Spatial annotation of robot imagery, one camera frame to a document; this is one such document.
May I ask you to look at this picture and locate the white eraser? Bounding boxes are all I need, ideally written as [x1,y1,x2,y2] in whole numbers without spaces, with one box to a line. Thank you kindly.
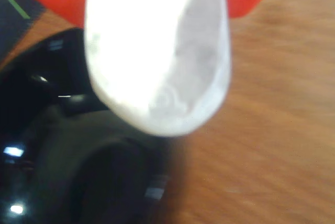
[84,0,232,138]

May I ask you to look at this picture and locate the black mat with lines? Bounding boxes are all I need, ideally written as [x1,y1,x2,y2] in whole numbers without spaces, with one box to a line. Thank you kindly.
[0,0,49,64]

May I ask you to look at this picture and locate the black glossy bowl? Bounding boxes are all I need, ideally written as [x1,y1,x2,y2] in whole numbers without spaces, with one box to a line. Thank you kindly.
[0,27,176,224]

